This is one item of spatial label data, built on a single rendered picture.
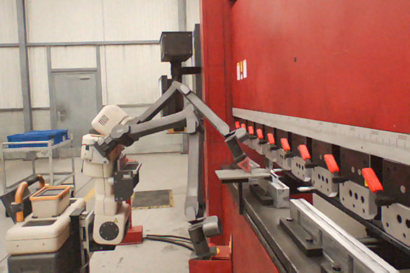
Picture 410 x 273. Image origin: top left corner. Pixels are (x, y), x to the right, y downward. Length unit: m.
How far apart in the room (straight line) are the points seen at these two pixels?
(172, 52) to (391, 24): 2.19
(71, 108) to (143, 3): 3.20
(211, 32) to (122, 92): 6.58
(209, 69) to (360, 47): 1.87
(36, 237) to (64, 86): 7.72
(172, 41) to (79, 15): 6.85
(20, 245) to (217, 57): 1.78
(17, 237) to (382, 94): 1.67
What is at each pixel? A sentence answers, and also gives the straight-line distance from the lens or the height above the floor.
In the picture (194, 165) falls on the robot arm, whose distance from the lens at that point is 1.47.
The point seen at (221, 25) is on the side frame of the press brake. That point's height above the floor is 1.95.
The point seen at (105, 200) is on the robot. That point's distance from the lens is 1.96.
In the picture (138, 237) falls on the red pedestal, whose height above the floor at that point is 0.06.
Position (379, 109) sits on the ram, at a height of 1.37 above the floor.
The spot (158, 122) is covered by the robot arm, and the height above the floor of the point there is 1.30.
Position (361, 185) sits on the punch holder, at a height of 1.18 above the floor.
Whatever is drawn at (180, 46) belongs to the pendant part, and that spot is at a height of 1.82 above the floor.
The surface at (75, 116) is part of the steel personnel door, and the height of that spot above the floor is 1.05.
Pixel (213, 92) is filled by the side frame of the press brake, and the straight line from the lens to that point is 2.71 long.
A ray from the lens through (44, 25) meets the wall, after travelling 9.82.
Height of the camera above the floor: 1.41
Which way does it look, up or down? 4 degrees down
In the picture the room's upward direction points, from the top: 2 degrees counter-clockwise
